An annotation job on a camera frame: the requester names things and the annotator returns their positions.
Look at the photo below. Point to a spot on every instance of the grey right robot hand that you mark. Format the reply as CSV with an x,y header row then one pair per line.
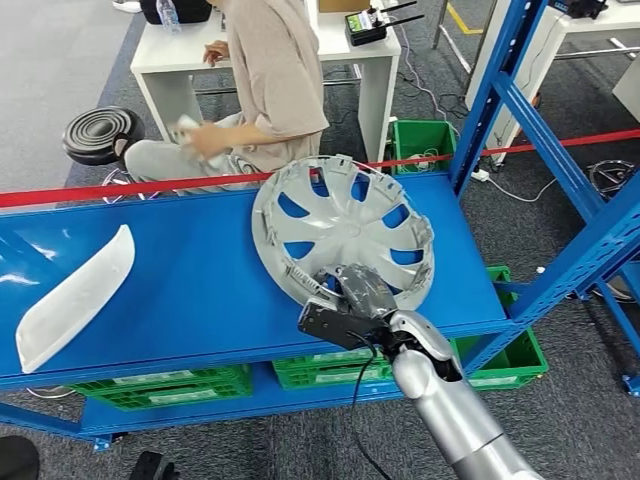
x,y
367,291

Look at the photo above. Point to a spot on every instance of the silver plastic wheel cover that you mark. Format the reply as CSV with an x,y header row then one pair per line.
x,y
345,225

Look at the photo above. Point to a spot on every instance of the white curved plastic trim part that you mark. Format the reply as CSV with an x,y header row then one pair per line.
x,y
75,298

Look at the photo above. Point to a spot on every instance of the green plastic crate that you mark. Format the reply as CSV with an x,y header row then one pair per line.
x,y
225,379
300,382
235,401
300,364

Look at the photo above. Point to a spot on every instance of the green open plastic bin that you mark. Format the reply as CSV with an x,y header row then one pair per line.
x,y
425,136
515,361

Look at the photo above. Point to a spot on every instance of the white power strip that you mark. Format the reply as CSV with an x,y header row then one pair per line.
x,y
480,175

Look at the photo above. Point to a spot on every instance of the person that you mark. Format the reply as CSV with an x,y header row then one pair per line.
x,y
275,73

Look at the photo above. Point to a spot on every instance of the black radio with antennas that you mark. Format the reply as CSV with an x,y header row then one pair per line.
x,y
362,28

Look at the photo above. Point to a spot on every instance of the brown cardboard box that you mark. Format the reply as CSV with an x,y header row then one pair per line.
x,y
345,5

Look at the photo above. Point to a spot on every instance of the white desk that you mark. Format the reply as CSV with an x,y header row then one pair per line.
x,y
600,20
160,53

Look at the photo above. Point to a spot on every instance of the black bag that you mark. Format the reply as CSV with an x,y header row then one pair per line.
x,y
190,10

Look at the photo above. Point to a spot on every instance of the red barrier belt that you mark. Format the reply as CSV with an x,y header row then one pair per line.
x,y
100,192

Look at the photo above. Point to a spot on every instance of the clear water bottle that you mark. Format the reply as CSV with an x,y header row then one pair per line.
x,y
168,16

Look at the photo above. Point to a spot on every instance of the black round stool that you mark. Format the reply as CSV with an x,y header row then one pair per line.
x,y
100,132

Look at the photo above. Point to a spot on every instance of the black round seat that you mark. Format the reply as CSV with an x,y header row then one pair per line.
x,y
17,460

